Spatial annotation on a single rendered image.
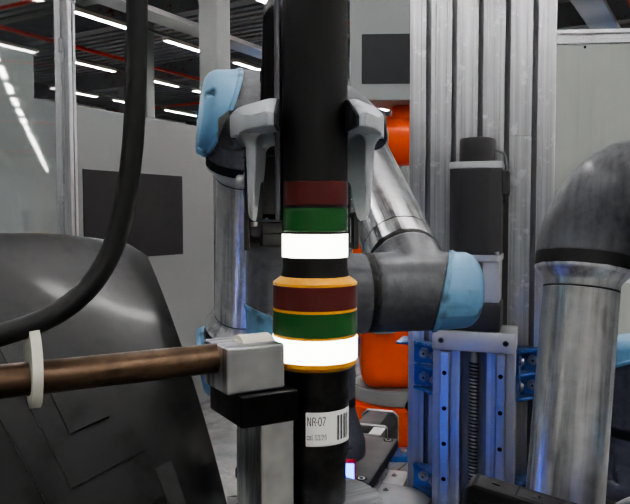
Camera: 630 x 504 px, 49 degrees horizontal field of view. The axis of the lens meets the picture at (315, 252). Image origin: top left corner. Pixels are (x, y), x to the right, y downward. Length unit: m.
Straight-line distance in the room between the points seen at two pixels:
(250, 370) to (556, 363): 0.45
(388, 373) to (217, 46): 4.26
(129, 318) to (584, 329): 0.46
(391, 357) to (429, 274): 3.67
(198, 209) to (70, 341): 4.73
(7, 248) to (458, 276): 0.38
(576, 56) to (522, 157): 1.06
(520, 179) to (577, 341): 0.56
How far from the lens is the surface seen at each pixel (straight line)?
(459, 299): 0.64
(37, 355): 0.30
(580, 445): 0.73
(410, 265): 0.63
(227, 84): 0.92
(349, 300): 0.34
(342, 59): 0.35
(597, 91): 2.27
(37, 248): 0.46
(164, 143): 4.89
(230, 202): 0.98
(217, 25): 7.47
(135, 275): 0.46
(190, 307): 5.09
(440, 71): 1.27
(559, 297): 0.73
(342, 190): 0.34
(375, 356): 4.29
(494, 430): 1.22
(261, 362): 0.33
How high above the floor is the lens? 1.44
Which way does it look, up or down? 3 degrees down
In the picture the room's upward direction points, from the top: straight up
